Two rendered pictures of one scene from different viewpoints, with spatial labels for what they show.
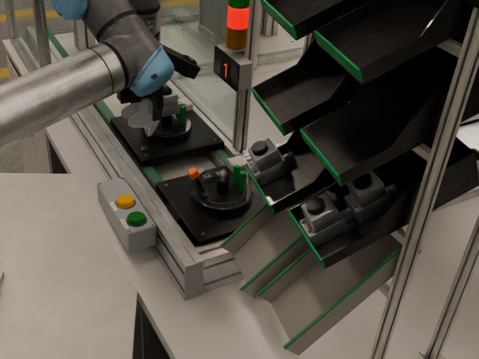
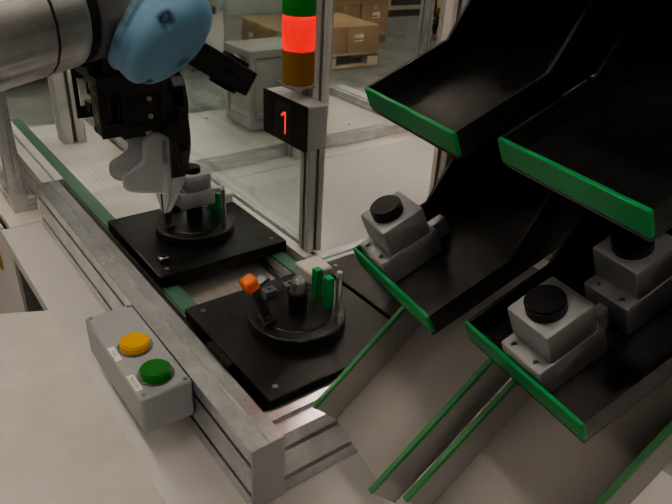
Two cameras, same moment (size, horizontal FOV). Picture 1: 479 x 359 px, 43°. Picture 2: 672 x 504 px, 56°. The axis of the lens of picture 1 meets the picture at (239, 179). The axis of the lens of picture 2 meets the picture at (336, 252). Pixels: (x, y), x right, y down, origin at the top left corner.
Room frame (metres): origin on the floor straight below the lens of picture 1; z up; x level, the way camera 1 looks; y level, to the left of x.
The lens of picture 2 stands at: (0.39, 0.07, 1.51)
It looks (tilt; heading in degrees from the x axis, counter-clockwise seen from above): 29 degrees down; 354
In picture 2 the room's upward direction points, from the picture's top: 3 degrees clockwise
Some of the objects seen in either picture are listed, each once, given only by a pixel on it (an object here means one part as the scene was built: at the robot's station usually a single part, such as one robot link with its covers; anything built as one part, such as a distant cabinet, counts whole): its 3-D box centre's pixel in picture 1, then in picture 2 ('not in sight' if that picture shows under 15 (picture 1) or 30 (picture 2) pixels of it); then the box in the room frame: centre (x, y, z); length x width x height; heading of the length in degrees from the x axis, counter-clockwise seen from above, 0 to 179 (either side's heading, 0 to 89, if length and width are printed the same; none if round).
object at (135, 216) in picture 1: (136, 219); (155, 373); (1.05, 0.22, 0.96); 0.04 x 0.04 x 0.02
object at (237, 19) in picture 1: (238, 16); (299, 32); (1.37, 0.04, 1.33); 0.05 x 0.05 x 0.05
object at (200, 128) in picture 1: (166, 132); (195, 234); (1.44, 0.21, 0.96); 0.24 x 0.24 x 0.02; 32
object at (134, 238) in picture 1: (125, 212); (137, 363); (1.11, 0.26, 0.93); 0.21 x 0.07 x 0.06; 32
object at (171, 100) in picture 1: (170, 100); (197, 183); (1.44, 0.21, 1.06); 0.08 x 0.04 x 0.07; 122
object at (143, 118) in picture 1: (142, 120); (151, 178); (0.98, 0.19, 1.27); 0.06 x 0.03 x 0.09; 122
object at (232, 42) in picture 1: (237, 35); (298, 66); (1.37, 0.04, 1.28); 0.05 x 0.05 x 0.05
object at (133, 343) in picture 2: (125, 202); (135, 345); (1.11, 0.26, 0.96); 0.04 x 0.04 x 0.02
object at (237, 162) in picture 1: (222, 183); (297, 297); (1.15, 0.04, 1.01); 0.24 x 0.24 x 0.13; 32
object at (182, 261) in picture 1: (122, 170); (130, 296); (1.30, 0.31, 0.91); 0.89 x 0.06 x 0.11; 32
